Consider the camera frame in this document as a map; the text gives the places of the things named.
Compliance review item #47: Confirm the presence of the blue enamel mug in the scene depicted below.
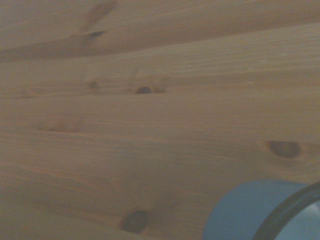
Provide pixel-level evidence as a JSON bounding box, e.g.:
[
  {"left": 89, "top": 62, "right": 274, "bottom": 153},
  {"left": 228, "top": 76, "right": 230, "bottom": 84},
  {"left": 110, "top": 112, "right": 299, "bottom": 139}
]
[{"left": 201, "top": 179, "right": 320, "bottom": 240}]

